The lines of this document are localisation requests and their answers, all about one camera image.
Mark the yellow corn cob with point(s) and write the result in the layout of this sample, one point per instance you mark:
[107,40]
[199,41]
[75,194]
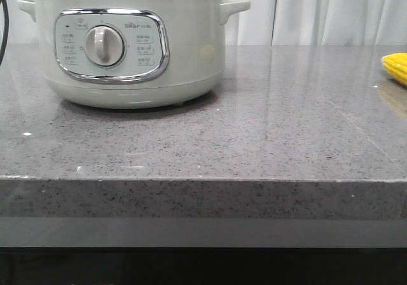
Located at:
[395,66]

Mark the pale green electric cooking pot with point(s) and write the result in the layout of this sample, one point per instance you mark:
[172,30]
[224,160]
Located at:
[131,54]

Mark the white pleated curtain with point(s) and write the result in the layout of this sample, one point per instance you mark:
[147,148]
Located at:
[277,22]

